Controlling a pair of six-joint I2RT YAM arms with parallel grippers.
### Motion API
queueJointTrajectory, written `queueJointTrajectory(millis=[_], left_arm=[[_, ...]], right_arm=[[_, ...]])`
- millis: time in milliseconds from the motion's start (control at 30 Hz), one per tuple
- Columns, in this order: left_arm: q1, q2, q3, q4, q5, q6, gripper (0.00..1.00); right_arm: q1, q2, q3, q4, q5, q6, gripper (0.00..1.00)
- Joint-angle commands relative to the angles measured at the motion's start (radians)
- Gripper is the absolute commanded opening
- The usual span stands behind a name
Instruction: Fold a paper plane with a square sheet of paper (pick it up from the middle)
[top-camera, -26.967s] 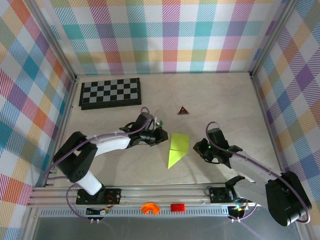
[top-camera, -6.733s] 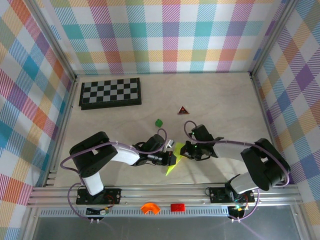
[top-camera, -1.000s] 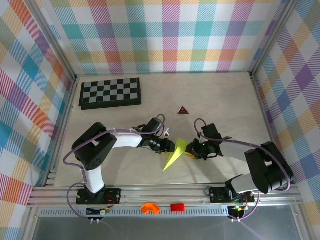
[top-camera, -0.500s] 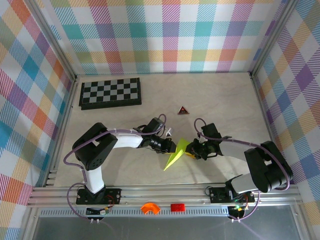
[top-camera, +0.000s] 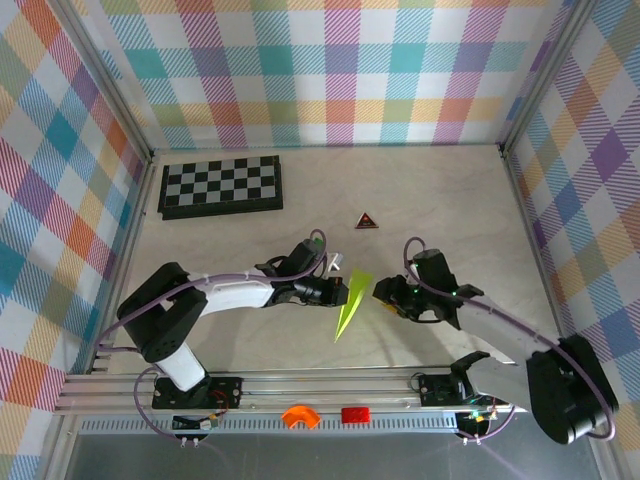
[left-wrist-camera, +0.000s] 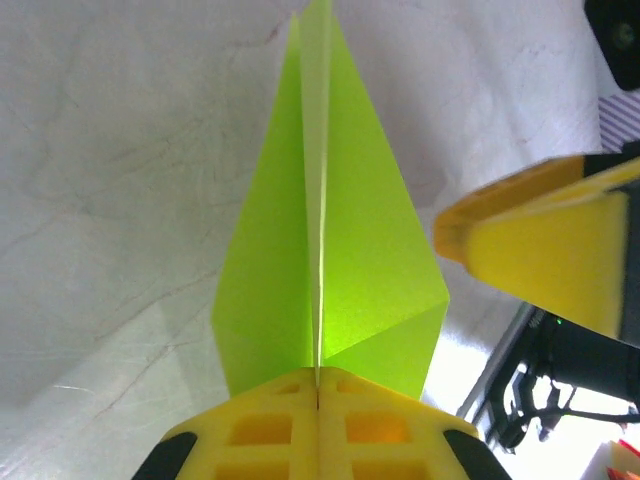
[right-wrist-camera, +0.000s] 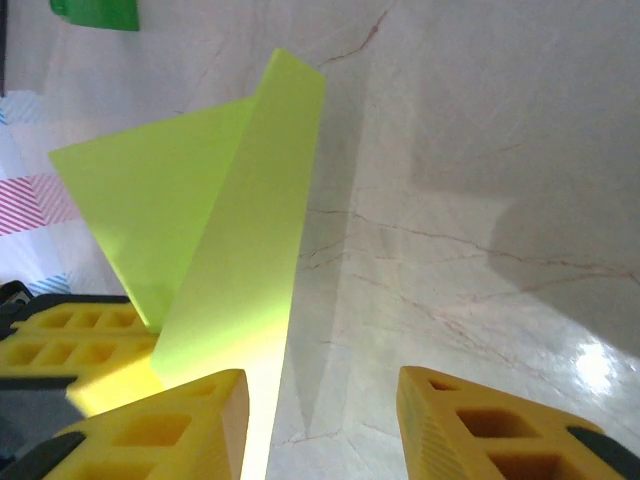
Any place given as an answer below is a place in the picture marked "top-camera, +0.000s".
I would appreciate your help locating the lime green paper sheet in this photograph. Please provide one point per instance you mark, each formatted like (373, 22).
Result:
(352, 295)

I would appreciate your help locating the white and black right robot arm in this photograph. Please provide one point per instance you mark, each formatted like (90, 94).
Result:
(500, 325)

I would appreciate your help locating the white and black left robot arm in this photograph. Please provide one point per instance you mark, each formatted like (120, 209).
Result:
(230, 297)

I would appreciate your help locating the shiny metal sheet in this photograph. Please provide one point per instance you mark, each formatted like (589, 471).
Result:
(325, 457)

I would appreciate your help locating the small green cube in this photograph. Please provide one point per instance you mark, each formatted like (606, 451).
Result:
(317, 242)

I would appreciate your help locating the red and black triangle piece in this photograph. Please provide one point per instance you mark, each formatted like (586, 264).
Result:
(366, 221)

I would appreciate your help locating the red plastic block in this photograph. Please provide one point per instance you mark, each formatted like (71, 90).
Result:
(356, 415)

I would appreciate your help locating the orange curved plastic piece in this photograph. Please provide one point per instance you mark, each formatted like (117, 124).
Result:
(300, 416)

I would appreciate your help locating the small circuit board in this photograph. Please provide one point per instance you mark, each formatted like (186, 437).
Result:
(475, 416)
(200, 423)

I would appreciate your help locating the black and grey chessboard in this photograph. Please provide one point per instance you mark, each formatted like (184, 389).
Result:
(220, 185)

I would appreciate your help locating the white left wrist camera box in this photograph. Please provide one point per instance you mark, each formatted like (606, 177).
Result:
(335, 261)

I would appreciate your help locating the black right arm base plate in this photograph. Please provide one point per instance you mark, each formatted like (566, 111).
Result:
(435, 390)

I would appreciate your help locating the aluminium mounting rail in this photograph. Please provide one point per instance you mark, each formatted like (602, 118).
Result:
(325, 390)

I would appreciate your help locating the aluminium side rail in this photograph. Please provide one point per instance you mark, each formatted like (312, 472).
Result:
(533, 250)
(127, 250)

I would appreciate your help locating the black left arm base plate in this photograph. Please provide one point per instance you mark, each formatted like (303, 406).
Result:
(227, 392)

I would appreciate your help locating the aluminium frame post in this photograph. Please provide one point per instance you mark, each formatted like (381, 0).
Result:
(545, 80)
(100, 85)

